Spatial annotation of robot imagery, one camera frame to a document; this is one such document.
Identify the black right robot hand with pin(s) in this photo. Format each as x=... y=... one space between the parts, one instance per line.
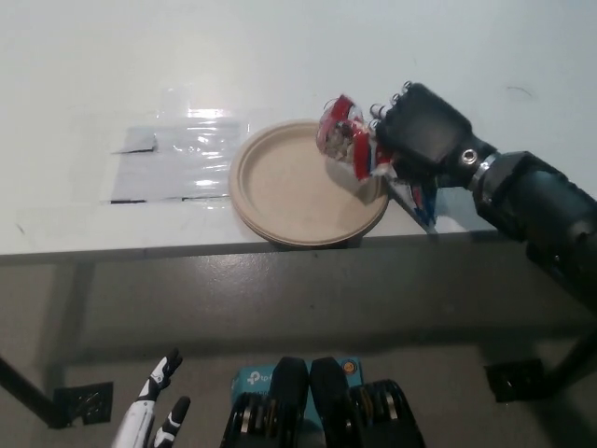
x=429 y=135

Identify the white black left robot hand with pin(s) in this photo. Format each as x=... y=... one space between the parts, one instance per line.
x=137 y=420

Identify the red blue sunflower seed bag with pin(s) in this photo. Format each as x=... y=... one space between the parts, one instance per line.
x=359 y=149

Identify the black table leg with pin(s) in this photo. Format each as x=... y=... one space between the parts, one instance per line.
x=28 y=392
x=576 y=364

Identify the teal router box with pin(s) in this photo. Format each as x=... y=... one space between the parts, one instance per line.
x=252 y=378

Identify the clear plastic sheet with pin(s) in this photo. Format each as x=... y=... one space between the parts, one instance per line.
x=186 y=163

